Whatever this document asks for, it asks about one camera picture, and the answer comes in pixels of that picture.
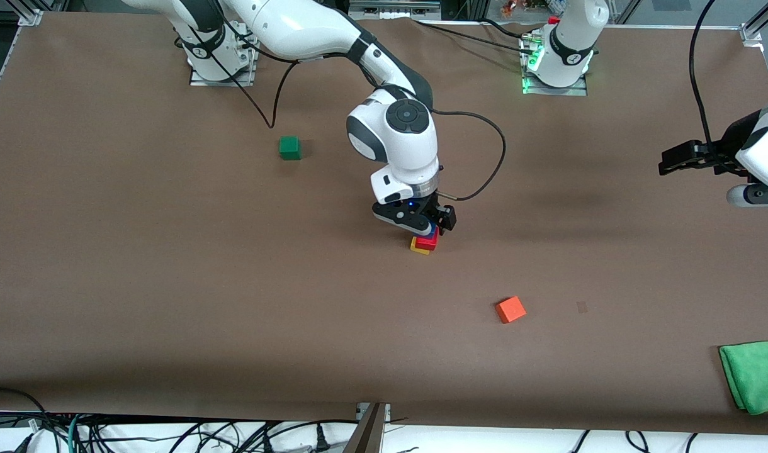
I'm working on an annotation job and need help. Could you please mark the orange wooden block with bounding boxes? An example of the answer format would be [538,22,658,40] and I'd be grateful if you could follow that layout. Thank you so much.
[495,295,528,325]

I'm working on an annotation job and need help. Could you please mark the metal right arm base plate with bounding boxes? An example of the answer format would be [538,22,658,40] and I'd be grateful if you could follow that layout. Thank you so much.
[189,25,263,88]

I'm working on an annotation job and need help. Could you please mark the black looped floor cable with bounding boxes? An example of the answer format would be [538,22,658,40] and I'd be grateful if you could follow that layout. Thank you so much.
[0,387,52,453]

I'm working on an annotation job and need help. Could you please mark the green microfibre cloth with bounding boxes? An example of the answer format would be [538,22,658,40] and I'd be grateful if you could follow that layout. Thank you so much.
[718,340,768,416]

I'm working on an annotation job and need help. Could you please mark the brown angled post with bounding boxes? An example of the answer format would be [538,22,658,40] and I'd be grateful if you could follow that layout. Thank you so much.
[342,403,386,453]

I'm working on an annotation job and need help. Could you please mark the grey metal rail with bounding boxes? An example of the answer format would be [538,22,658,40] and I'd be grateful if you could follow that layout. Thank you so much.
[349,0,443,20]

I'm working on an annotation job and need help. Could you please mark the black cable to base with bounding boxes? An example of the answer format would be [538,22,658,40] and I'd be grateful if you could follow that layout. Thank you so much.
[412,18,531,52]
[477,18,543,42]

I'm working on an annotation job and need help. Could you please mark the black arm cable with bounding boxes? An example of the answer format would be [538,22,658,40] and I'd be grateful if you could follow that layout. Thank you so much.
[205,19,507,202]
[689,0,747,174]

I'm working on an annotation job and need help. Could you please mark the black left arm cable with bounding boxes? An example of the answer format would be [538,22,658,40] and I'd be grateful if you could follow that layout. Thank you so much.
[689,0,747,174]

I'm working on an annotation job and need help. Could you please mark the black power plug cable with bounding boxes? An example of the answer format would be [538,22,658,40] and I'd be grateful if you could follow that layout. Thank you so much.
[263,420,358,453]

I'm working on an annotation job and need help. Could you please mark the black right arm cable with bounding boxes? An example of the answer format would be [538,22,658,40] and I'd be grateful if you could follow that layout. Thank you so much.
[205,19,507,202]

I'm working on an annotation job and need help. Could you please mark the aluminium frame corner profile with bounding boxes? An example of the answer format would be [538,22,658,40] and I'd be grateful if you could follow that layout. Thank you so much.
[6,0,45,27]
[739,0,768,48]

